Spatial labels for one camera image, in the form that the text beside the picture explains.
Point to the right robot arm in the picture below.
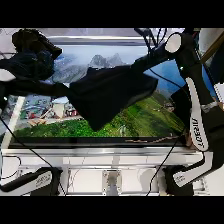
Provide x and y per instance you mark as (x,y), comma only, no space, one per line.
(196,116)

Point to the silver frame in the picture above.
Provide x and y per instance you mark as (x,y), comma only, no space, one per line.
(86,156)

